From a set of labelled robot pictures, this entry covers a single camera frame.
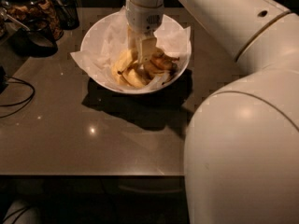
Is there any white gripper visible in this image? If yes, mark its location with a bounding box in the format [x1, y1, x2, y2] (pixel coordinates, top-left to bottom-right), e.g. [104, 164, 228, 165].
[125, 0, 164, 63]

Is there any yellow banana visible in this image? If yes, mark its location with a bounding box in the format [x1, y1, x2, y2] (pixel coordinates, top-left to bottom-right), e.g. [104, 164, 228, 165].
[111, 49, 138, 75]
[122, 68, 147, 89]

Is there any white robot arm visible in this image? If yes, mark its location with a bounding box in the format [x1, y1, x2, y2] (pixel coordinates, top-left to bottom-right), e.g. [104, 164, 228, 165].
[126, 0, 299, 224]

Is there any right brownish banana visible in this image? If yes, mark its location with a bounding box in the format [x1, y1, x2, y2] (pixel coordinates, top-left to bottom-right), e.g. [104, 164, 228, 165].
[150, 49, 179, 71]

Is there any white bowl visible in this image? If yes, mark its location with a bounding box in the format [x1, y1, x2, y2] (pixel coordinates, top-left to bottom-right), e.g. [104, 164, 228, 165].
[79, 8, 192, 95]

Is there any white paper liner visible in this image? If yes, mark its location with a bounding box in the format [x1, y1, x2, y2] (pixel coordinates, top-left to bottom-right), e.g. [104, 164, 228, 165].
[70, 6, 192, 91]

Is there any black mesh pen holder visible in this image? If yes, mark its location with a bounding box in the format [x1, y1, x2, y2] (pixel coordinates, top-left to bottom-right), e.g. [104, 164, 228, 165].
[55, 0, 79, 30]

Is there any black mesh cup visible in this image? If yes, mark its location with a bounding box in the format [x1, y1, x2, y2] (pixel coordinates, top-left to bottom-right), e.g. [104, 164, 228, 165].
[9, 20, 58, 57]

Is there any glass jar with snacks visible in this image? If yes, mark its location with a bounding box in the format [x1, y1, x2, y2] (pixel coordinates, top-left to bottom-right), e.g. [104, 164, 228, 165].
[1, 0, 64, 40]

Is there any black cable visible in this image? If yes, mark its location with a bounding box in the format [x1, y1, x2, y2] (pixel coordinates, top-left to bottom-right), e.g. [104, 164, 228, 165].
[0, 74, 36, 119]

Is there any silver spoon handle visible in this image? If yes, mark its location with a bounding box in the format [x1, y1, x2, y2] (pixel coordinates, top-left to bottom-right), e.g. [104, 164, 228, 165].
[0, 8, 31, 32]

